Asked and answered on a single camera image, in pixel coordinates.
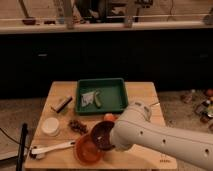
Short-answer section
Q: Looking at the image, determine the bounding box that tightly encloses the orange bowl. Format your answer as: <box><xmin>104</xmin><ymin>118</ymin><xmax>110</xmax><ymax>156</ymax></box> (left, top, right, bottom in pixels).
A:
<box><xmin>73</xmin><ymin>134</ymin><xmax>104</xmax><ymax>165</ymax></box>

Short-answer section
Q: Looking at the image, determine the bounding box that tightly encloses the metal fork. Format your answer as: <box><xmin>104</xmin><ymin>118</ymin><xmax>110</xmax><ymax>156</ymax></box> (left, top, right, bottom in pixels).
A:
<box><xmin>149</xmin><ymin>102</ymin><xmax>160</xmax><ymax>107</ymax></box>

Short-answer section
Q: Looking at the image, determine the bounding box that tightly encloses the white round lid container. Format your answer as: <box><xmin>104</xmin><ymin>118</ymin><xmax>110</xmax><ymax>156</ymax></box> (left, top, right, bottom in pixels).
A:
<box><xmin>41</xmin><ymin>117</ymin><xmax>60</xmax><ymax>136</ymax></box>

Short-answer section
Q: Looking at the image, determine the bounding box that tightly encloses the green plastic tray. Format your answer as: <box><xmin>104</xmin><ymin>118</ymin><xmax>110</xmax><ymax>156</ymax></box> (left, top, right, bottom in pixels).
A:
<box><xmin>75</xmin><ymin>78</ymin><xmax>128</xmax><ymax>116</ymax></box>

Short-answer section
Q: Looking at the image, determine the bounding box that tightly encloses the dark purple bowl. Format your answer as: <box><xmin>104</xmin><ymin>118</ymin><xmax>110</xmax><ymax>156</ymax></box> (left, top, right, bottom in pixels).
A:
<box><xmin>90</xmin><ymin>121</ymin><xmax>114</xmax><ymax>151</ymax></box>

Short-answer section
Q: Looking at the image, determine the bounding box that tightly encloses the dark rectangular block eraser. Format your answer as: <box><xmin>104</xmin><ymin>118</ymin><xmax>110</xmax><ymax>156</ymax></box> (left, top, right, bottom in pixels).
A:
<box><xmin>51</xmin><ymin>96</ymin><xmax>72</xmax><ymax>113</ymax></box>

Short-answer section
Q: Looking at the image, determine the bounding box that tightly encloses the orange fruit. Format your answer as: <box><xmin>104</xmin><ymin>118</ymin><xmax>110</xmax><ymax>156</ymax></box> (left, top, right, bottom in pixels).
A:
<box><xmin>103</xmin><ymin>113</ymin><xmax>117</xmax><ymax>122</ymax></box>

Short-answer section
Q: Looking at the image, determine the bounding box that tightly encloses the black stand pole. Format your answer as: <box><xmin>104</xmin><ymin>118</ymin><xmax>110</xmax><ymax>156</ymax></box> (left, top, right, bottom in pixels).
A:
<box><xmin>16</xmin><ymin>123</ymin><xmax>28</xmax><ymax>171</ymax></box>

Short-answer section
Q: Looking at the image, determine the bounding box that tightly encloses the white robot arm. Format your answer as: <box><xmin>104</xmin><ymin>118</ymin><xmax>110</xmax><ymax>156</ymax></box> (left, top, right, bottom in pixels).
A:
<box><xmin>110</xmin><ymin>101</ymin><xmax>213</xmax><ymax>171</ymax></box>

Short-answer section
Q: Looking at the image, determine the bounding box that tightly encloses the wooden folding table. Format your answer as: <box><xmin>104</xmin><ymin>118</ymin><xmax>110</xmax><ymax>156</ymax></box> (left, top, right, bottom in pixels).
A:
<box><xmin>24</xmin><ymin>81</ymin><xmax>177</xmax><ymax>171</ymax></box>

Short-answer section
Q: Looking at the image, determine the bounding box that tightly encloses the brown grape cluster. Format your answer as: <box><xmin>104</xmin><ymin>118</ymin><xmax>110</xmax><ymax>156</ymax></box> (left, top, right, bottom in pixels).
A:
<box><xmin>69</xmin><ymin>120</ymin><xmax>88</xmax><ymax>135</ymax></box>

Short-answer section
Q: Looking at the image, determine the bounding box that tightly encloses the green pepper piece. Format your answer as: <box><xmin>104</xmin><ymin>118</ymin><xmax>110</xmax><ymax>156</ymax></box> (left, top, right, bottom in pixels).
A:
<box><xmin>94</xmin><ymin>91</ymin><xmax>102</xmax><ymax>108</ymax></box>

